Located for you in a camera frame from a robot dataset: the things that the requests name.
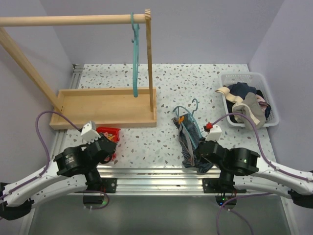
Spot navy striped underwear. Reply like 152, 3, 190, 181
172, 114, 213, 173

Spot teal hanger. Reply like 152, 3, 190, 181
172, 98, 202, 149
131, 12, 140, 97

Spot orange clothespin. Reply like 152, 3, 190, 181
179, 116, 184, 124

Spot beige grey underwear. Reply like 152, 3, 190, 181
232, 92, 266, 129

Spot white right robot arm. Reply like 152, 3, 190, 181
195, 140, 313, 209

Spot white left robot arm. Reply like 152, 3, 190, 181
0, 136, 117, 220

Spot clothespins in red bin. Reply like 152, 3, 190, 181
103, 132, 116, 142

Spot red clothespin bin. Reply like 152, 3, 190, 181
96, 127, 120, 164

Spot wooden clothes rack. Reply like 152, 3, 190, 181
0, 9, 157, 130

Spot pile of clothes in basket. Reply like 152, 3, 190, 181
215, 82, 271, 120

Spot white laundry basket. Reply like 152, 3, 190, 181
219, 71, 280, 128

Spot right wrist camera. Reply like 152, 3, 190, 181
204, 123, 222, 141

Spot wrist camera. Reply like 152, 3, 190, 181
204, 123, 222, 141
80, 121, 101, 143

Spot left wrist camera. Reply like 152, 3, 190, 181
80, 121, 101, 143

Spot aluminium table rail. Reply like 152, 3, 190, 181
48, 129, 289, 196

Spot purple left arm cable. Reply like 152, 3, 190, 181
0, 110, 83, 210

